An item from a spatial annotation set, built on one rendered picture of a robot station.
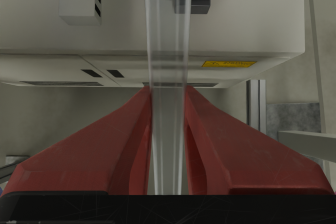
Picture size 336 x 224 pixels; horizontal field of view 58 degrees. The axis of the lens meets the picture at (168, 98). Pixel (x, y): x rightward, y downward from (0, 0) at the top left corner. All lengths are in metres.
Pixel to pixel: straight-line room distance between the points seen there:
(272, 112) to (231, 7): 0.69
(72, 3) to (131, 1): 0.09
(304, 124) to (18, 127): 1.00
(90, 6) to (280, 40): 0.28
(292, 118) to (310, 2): 0.43
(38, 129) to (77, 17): 0.75
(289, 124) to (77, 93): 0.75
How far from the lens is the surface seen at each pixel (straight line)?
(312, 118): 1.18
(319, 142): 0.88
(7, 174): 1.12
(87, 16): 0.44
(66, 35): 0.49
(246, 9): 0.50
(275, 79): 1.15
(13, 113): 1.19
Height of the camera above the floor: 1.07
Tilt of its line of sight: 86 degrees down
